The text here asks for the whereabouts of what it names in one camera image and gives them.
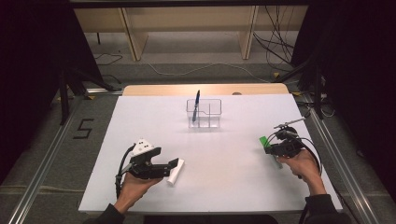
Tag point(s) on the person's right hand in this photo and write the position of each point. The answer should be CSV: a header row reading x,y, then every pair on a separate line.
x,y
300,168

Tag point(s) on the green highlighter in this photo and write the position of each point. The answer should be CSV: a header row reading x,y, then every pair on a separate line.
x,y
264,141

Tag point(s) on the short aluminium rail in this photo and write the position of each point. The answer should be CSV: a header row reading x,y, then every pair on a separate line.
x,y
104,91

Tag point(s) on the dark curtain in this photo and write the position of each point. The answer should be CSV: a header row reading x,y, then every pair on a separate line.
x,y
367,62
28,62

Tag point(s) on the beige wooden desk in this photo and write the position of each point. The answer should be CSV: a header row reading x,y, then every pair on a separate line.
x,y
186,18

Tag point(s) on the light wooden table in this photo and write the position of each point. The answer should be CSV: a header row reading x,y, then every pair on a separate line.
x,y
186,89

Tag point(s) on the blue pen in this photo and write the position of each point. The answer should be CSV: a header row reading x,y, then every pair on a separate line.
x,y
196,104

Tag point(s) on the person's left hand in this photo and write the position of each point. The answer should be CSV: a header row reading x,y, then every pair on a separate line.
x,y
134,190

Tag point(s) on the aluminium floor rail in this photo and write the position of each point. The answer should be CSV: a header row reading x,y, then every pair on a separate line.
x,y
37,174
348,174

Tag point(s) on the clear plastic organizer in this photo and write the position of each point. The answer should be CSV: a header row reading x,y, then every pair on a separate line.
x,y
214,121

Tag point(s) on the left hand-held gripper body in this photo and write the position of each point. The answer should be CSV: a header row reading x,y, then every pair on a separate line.
x,y
143,168

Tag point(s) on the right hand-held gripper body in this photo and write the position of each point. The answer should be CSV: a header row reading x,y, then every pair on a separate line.
x,y
288,146

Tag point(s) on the white tube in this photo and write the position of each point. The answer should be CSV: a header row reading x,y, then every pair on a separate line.
x,y
174,179

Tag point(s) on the black metal stand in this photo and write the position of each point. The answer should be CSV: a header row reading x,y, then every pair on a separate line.
x,y
317,93
63,99

